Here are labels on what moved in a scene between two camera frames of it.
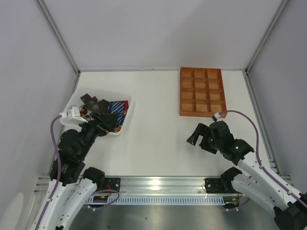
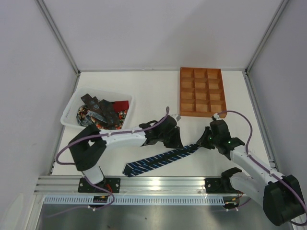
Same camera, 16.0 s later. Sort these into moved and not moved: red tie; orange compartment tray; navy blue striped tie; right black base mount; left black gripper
Moved: navy blue striped tie; left black gripper
Not moved: right black base mount; red tie; orange compartment tray
